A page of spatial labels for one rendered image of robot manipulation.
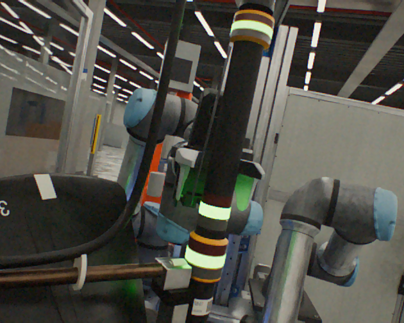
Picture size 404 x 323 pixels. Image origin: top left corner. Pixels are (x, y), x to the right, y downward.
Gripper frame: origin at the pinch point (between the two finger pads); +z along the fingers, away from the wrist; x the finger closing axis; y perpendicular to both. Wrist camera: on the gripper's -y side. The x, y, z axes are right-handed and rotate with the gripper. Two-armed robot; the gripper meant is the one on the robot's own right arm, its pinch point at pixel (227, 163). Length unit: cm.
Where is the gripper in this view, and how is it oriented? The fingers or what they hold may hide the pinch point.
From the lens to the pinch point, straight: 33.9
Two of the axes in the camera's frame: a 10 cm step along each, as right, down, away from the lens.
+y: -2.0, 9.8, 0.5
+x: -9.7, -1.8, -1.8
